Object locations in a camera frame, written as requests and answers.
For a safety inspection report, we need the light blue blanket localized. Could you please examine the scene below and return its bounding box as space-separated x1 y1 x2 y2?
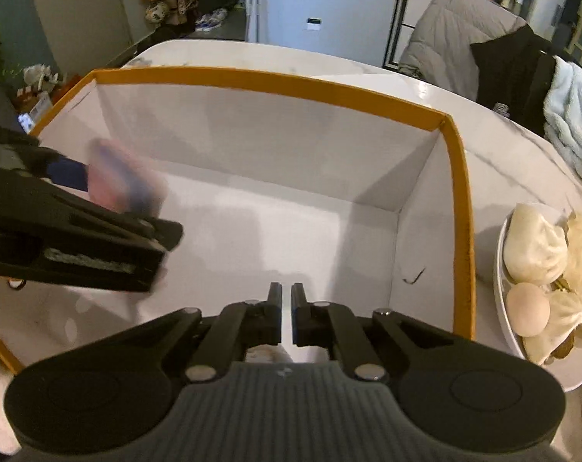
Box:
544 56 582 179

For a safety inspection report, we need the grey sofa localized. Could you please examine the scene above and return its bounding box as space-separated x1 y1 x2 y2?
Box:
398 0 526 100

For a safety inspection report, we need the pink blue pouch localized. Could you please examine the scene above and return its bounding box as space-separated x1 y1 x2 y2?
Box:
86 139 167 217

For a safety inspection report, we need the white bowl with buns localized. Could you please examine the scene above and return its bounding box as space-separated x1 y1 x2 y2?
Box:
492 201 582 393

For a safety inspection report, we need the black garment on sofa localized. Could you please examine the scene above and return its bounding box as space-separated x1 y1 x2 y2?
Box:
470 25 555 137

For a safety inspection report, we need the large orange cardboard box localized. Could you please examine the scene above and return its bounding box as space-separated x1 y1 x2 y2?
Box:
0 67 476 372

